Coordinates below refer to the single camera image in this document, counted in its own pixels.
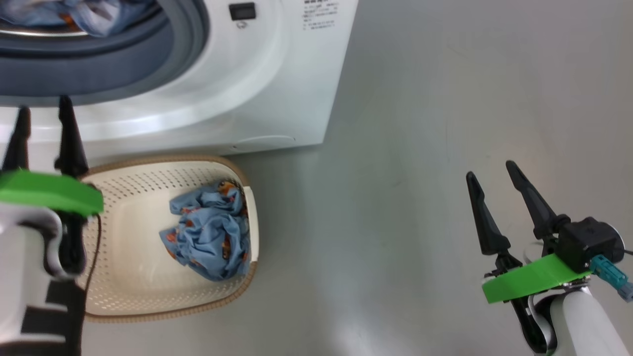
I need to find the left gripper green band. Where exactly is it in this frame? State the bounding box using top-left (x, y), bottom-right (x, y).
top-left (0, 95), bottom-right (104, 217)

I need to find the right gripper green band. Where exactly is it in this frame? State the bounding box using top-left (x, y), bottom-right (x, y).
top-left (466, 160), bottom-right (592, 305)

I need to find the thin black left gripper cable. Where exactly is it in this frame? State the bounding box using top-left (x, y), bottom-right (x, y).
top-left (83, 213), bottom-right (102, 293)

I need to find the teal right camera cable plug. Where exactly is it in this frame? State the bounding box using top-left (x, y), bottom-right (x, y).
top-left (591, 255), bottom-right (633, 303)

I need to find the white front-load washing machine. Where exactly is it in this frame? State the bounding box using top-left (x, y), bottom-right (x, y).
top-left (0, 0), bottom-right (359, 171)

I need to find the round white filter cover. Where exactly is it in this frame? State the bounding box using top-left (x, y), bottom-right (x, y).
top-left (230, 134), bottom-right (297, 152)

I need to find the printed text notice sticker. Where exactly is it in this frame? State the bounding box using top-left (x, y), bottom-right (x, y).
top-left (302, 0), bottom-right (341, 30)

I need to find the cream perforated laundry basket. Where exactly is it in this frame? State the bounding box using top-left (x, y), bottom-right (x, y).
top-left (74, 154), bottom-right (259, 323)

